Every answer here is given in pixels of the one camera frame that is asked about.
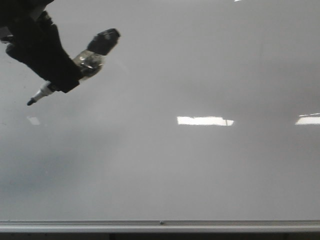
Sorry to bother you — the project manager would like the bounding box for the white whiteboard with aluminium frame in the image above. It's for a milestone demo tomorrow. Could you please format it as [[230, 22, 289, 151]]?
[[0, 0, 320, 233]]

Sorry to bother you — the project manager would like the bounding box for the white marker with black cap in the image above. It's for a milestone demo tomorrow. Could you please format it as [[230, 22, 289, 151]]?
[[26, 28, 121, 106]]

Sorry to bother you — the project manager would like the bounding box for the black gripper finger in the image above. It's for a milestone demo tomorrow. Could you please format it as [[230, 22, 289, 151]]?
[[6, 10, 82, 93]]

